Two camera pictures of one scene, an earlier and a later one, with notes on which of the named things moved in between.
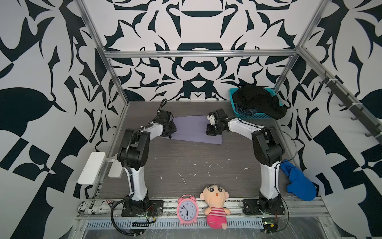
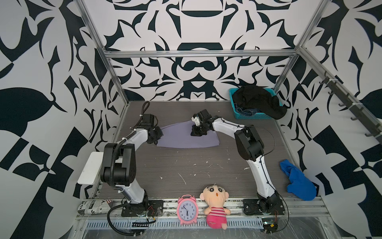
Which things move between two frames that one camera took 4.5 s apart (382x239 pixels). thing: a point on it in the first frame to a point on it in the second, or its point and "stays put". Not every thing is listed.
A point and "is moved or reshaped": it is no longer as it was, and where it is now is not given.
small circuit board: (269, 225) stays put
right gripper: (209, 130) to (195, 131)
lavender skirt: (193, 128) is moved or reshaped
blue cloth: (299, 184) stays put
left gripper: (174, 128) to (159, 134)
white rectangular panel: (92, 169) stays put
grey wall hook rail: (368, 118) stays put
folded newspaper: (96, 206) stays put
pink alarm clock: (187, 209) stays put
